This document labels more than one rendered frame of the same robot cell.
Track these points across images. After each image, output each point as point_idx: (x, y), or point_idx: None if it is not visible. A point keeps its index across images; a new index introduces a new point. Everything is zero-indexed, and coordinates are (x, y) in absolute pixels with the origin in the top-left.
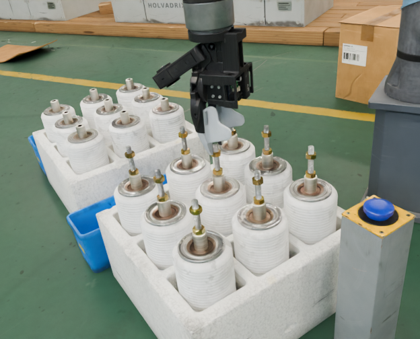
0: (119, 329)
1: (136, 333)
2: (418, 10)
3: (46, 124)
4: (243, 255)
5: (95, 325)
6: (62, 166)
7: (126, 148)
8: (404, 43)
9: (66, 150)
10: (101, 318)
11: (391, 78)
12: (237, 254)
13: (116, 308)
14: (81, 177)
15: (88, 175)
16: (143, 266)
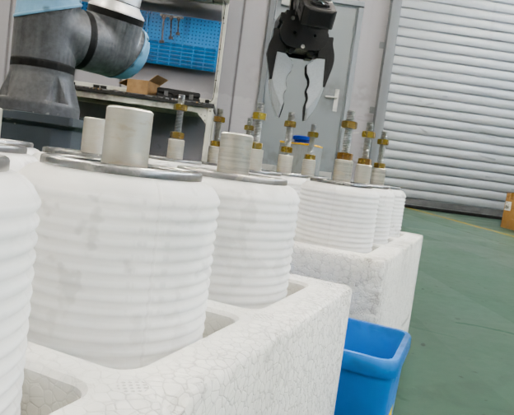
0: (422, 392)
1: (408, 379)
2: (74, 17)
3: (26, 251)
4: None
5: (450, 412)
6: (296, 307)
7: (354, 114)
8: (61, 52)
9: (294, 218)
10: (434, 410)
11: (49, 94)
12: None
13: (404, 403)
14: (310, 279)
15: (292, 274)
16: (404, 242)
